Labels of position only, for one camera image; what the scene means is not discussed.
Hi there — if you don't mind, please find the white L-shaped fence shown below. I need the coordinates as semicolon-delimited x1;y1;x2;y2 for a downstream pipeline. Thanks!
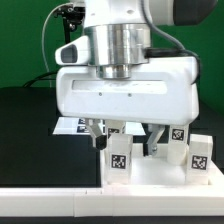
0;146;224;218

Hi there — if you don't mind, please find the white square table top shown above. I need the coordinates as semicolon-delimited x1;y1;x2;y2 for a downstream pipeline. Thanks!
101;143;224;187

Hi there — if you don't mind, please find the black cable on table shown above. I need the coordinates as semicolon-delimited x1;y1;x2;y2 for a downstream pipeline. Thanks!
22;71;58;88

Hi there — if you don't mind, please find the grey camera cable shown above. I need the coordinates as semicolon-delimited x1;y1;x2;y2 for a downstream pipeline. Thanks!
41;3;73;88

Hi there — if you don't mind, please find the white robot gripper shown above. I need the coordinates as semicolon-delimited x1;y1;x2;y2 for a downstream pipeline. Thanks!
56;57;199;156

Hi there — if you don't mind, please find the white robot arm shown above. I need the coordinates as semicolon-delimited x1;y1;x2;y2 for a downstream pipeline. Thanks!
55;0;218;150

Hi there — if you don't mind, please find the black camera on stand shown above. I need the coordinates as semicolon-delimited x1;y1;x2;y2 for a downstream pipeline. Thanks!
53;3;85;43

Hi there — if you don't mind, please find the paper sheet with markers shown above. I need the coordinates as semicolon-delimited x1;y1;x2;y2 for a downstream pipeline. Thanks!
53;117;145;136

